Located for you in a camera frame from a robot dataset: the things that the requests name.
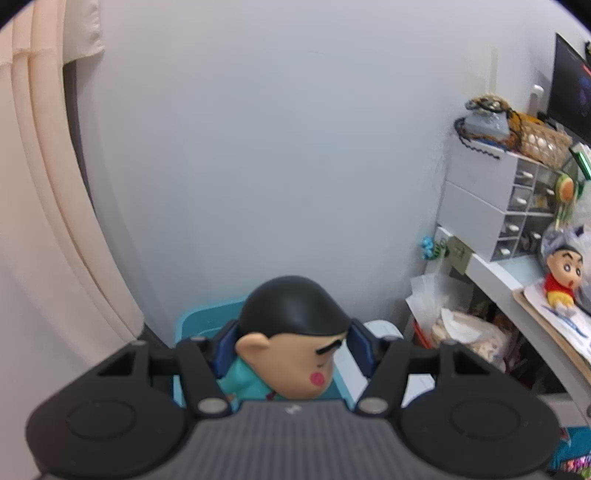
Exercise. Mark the cream curtain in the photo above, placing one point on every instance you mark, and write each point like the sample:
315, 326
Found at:
50, 237

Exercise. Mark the woven wicker basket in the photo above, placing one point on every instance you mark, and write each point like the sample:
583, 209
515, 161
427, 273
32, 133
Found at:
539, 142

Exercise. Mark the Shin-chan plush red shirt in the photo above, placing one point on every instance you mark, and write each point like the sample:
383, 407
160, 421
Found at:
565, 271

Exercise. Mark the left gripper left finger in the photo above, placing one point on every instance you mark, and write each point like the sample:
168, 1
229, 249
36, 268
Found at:
201, 363

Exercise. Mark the patterned tissue box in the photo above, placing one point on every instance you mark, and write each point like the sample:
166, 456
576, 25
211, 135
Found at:
481, 337

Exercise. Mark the clear plastic bag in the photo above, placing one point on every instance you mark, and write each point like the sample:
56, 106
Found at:
571, 227

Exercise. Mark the Shin-chan figure teal pajamas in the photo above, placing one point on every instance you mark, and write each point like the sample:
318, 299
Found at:
288, 332

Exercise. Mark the white bin lid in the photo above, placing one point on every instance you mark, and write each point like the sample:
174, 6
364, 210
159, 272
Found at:
418, 384

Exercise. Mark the white desk shelf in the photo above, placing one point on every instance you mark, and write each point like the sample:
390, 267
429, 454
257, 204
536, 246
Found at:
503, 282

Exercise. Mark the blue green small toy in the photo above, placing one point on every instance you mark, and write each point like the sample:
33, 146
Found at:
433, 249

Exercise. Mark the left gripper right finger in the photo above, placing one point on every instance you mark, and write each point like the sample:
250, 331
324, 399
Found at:
385, 364

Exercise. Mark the teal plastic storage bin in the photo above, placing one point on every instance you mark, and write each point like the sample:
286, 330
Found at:
207, 320

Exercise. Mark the white drawer organizer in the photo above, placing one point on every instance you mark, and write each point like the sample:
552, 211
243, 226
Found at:
498, 203

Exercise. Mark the computer monitor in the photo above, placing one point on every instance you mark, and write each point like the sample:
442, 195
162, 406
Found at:
569, 99

